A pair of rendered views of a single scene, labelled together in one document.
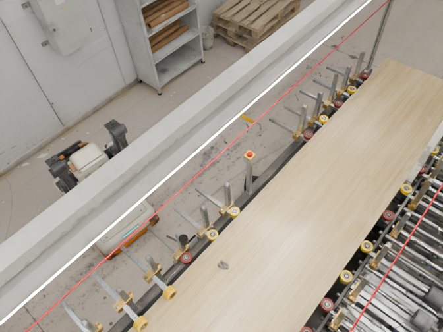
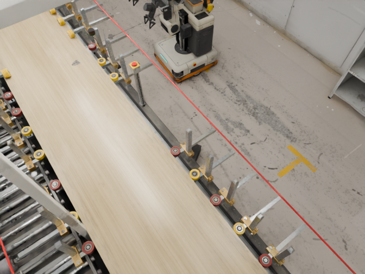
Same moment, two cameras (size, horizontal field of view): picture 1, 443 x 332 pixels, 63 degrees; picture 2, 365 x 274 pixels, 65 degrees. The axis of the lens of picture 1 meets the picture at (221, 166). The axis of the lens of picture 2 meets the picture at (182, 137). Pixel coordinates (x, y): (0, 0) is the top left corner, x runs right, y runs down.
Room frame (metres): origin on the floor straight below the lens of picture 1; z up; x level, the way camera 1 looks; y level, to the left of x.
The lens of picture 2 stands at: (2.31, -1.86, 2.90)
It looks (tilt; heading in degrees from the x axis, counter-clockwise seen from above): 58 degrees down; 100
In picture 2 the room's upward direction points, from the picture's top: 1 degrees counter-clockwise
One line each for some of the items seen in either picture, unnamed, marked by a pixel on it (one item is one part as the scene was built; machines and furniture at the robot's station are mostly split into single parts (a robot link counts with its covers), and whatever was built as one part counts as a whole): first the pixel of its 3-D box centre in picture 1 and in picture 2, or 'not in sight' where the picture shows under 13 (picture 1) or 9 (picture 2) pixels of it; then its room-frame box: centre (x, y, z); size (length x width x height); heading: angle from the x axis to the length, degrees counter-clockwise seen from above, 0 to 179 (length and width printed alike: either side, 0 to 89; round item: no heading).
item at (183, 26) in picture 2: not in sight; (175, 28); (1.78, 0.97, 0.68); 0.28 x 0.27 x 0.25; 130
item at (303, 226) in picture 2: (345, 75); (283, 244); (2.91, -1.35, 0.81); 0.43 x 0.03 x 0.04; 45
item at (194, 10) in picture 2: not in sight; (193, 2); (1.95, 1.19, 0.87); 0.23 x 0.15 x 0.11; 130
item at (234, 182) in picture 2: (331, 93); (231, 194); (2.52, -1.09, 0.94); 0.04 x 0.04 x 0.48; 45
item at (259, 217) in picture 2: (343, 85); (253, 225); (2.69, -1.27, 0.86); 0.04 x 0.04 x 0.48; 45
